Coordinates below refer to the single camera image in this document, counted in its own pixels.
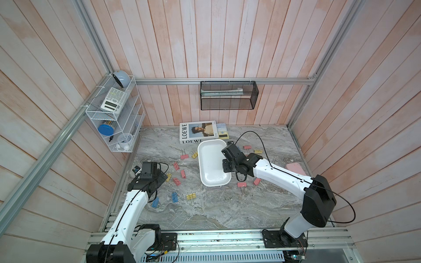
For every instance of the blue binder clip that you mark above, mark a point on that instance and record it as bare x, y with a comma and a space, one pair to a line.
175, 197
155, 203

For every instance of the blue lid container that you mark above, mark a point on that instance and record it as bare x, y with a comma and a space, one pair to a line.
107, 128

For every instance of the yellow blue calculator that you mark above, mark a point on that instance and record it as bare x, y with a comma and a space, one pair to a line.
222, 131

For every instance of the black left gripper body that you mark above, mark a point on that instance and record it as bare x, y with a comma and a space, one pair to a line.
159, 178

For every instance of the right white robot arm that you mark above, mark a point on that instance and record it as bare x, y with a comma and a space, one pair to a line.
317, 198

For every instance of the papers in mesh basket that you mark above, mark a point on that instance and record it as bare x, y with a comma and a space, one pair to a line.
218, 93

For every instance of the white wire shelf rack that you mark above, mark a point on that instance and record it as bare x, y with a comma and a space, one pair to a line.
129, 120

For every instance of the white storage box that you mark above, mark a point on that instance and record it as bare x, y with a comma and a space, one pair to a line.
210, 158

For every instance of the black mesh wall basket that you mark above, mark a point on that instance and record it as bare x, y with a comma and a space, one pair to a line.
245, 102

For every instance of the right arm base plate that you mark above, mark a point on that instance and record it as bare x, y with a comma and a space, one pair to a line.
280, 239

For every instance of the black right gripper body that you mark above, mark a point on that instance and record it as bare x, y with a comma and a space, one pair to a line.
227, 167

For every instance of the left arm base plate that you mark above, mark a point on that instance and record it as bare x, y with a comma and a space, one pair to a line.
165, 242

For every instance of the white LOEWE book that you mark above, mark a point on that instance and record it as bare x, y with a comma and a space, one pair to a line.
197, 132

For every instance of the white calculator on shelf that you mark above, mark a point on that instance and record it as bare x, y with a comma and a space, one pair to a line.
114, 101

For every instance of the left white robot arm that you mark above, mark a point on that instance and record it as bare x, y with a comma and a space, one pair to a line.
126, 241

